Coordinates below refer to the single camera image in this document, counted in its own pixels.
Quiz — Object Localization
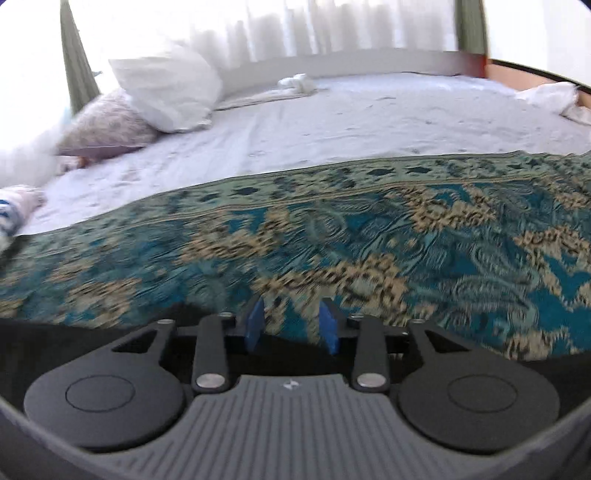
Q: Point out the small white rolled cloth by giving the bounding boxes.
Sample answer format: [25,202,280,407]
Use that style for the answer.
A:
[277,73,317,95]

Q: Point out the green drape left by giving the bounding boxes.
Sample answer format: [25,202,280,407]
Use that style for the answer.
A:
[60,0,99,116]

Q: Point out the white sheer curtain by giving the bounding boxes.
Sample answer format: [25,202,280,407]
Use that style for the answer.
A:
[70,0,460,85]

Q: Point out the green drape right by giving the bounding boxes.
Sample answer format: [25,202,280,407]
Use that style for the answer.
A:
[455,0,488,56]

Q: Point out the white patterned cushion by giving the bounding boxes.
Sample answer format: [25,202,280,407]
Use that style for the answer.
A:
[0,185,46,252]

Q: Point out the floral grey pillow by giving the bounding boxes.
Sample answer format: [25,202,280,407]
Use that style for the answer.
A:
[56,91,159,160]

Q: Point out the teal paisley bedspread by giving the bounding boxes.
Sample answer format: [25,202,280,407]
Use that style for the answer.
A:
[1,152,590,360]

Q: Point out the wooden bed frame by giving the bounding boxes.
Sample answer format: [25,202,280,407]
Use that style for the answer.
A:
[485,59,591,94]

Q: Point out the white crumpled cloth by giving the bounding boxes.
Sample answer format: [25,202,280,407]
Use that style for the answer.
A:
[515,82,590,126]

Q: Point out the green drape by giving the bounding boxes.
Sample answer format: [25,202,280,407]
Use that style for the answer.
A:
[455,0,488,56]
[60,0,99,116]

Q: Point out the white pillow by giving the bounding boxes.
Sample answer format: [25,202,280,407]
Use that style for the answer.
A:
[110,44,223,133]

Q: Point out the white bed sheet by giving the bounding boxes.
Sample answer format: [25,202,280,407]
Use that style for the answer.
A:
[24,74,590,234]

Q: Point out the black pants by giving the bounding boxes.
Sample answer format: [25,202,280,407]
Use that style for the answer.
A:
[1,303,260,412]

